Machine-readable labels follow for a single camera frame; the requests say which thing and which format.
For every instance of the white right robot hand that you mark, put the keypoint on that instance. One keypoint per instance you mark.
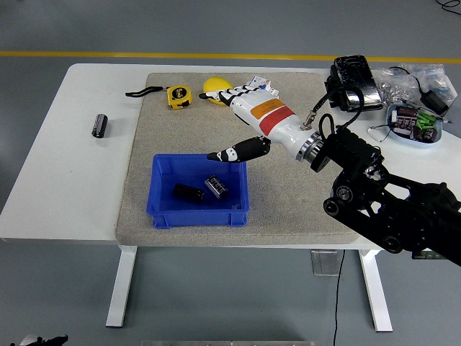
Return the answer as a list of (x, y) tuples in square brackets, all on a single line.
[(273, 119)]

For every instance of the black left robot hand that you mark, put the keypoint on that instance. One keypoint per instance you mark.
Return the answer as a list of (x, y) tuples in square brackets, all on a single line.
[(50, 341)]

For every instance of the dark brown cylindrical battery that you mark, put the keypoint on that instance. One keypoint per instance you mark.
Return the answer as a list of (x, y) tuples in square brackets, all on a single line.
[(217, 186), (99, 125), (188, 192)]

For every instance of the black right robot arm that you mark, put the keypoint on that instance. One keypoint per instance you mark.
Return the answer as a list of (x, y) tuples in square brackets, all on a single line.
[(360, 151)]

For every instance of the blue plastic box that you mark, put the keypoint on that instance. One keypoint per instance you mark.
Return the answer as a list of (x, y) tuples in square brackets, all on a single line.
[(165, 209)]

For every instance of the white circuit breaker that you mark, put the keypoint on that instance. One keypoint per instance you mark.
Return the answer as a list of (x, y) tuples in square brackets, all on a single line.
[(261, 81)]

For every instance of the grey-brown felt mat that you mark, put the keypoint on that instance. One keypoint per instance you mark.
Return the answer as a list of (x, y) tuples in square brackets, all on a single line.
[(216, 133)]

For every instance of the yellow lemon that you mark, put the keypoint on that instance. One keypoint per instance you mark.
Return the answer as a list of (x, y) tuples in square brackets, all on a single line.
[(214, 83)]

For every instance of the white table leg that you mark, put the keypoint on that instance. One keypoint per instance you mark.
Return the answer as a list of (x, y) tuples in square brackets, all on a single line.
[(122, 284), (374, 288)]

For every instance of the black rugged handheld device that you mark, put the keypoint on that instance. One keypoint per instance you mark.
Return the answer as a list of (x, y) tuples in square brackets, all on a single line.
[(354, 74)]

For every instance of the yellow tape measure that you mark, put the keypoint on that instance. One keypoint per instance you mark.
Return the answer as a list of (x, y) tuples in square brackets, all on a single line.
[(178, 97)]

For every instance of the clear bag of screws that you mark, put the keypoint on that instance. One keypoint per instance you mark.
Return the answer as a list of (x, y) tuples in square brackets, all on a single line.
[(396, 84)]

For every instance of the printed dark capacitor in tray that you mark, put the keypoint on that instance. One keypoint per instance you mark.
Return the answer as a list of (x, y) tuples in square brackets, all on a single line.
[(403, 127)]

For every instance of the green connector pieces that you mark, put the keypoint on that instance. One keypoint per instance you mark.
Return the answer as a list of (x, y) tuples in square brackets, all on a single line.
[(425, 119)]

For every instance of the light blue parts tray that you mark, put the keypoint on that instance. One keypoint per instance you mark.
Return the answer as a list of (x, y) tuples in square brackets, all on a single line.
[(437, 124)]

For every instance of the thin grey pen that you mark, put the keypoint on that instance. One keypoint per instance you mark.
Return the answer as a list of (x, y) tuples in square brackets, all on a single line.
[(444, 120)]

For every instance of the black table control panel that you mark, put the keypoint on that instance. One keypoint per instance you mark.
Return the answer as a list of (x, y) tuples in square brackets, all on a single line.
[(428, 256)]

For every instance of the silver bracket under table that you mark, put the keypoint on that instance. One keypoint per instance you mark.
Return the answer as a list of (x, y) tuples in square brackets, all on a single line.
[(324, 262)]

